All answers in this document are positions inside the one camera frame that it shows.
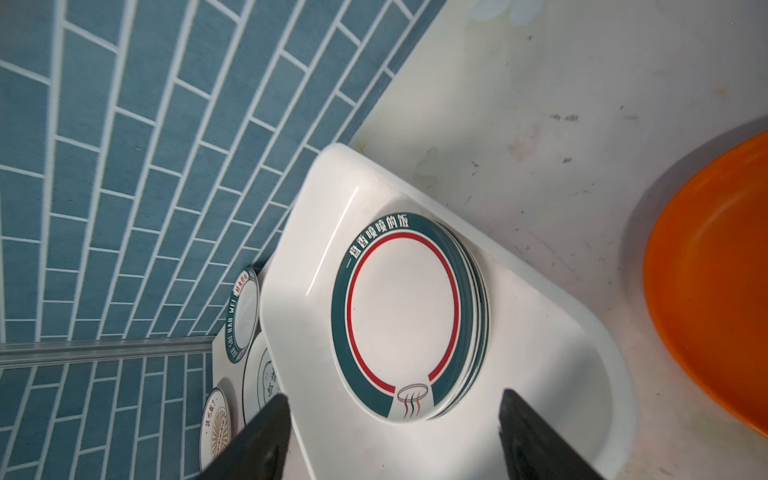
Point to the small green rim plate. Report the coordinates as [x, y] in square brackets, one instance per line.
[242, 315]

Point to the white plastic bin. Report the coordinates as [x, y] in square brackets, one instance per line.
[543, 344]

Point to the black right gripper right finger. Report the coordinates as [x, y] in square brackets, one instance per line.
[532, 448]

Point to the aluminium frame rail left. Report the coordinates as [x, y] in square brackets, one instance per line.
[53, 353]

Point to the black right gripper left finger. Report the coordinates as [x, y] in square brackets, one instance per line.
[260, 450]

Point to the flower outline white plate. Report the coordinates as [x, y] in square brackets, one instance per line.
[260, 383]

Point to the green red ring plate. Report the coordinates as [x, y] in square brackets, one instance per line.
[402, 318]

